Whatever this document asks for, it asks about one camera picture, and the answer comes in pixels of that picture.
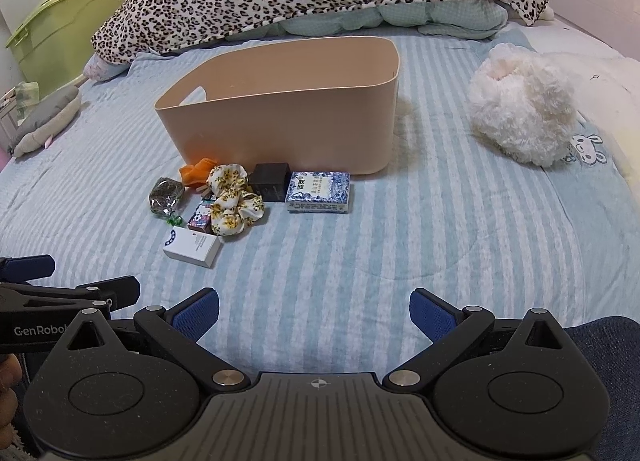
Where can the blue striped bed sheet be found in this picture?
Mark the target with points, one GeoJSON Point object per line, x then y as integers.
{"type": "Point", "coordinates": [330, 292]}

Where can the small green patterned box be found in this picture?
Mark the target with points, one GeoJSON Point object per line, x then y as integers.
{"type": "Point", "coordinates": [23, 96]}

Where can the person's denim leg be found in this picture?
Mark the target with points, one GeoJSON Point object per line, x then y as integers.
{"type": "Point", "coordinates": [611, 345]}

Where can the green foil ornament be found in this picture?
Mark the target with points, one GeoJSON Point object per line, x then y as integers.
{"type": "Point", "coordinates": [165, 197]}

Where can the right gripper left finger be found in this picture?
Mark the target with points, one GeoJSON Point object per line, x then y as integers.
{"type": "Point", "coordinates": [174, 333]}

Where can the blue white patterned box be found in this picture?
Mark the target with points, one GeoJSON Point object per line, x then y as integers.
{"type": "Point", "coordinates": [322, 192]}

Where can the yellow floral scrunchie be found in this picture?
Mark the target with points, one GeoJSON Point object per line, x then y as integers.
{"type": "Point", "coordinates": [235, 206]}

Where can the hello kitty card box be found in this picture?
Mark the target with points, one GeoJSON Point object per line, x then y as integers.
{"type": "Point", "coordinates": [201, 219]}

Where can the white pillow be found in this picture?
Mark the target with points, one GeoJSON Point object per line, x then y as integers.
{"type": "Point", "coordinates": [606, 87]}

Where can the beige plastic storage bin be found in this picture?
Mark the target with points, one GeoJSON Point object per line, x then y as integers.
{"type": "Point", "coordinates": [324, 104]}

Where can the grey plush toy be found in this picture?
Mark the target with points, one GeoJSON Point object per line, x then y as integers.
{"type": "Point", "coordinates": [46, 121]}

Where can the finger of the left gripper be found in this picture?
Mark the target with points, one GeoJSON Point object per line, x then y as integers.
{"type": "Point", "coordinates": [117, 293]}
{"type": "Point", "coordinates": [25, 269]}

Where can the pink floral pillow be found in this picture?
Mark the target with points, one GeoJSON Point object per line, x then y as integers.
{"type": "Point", "coordinates": [99, 70]}

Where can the green plastic storage box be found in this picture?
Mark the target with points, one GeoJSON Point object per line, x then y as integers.
{"type": "Point", "coordinates": [53, 43]}

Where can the person's left hand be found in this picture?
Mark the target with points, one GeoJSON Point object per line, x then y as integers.
{"type": "Point", "coordinates": [10, 374]}

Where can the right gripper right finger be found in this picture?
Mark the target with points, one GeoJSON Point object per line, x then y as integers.
{"type": "Point", "coordinates": [452, 331]}

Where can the white rectangular box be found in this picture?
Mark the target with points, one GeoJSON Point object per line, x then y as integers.
{"type": "Point", "coordinates": [186, 245]}

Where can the orange cloth piece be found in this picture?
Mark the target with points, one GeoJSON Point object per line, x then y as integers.
{"type": "Point", "coordinates": [195, 176]}

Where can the white fluffy plush toy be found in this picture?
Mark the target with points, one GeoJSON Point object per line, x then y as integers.
{"type": "Point", "coordinates": [524, 103]}

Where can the black small box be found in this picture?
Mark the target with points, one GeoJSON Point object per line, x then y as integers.
{"type": "Point", "coordinates": [270, 181]}

